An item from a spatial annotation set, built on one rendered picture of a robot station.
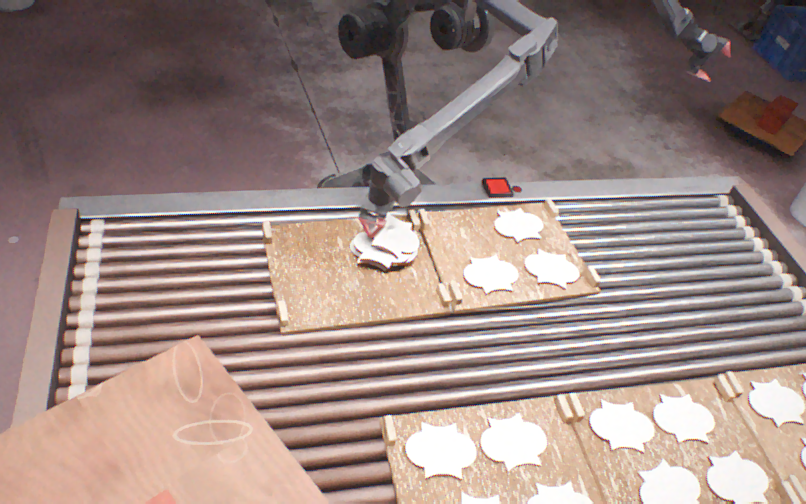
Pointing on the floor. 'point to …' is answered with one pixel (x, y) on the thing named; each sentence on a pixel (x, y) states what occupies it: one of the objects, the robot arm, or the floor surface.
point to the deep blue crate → (803, 44)
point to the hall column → (750, 30)
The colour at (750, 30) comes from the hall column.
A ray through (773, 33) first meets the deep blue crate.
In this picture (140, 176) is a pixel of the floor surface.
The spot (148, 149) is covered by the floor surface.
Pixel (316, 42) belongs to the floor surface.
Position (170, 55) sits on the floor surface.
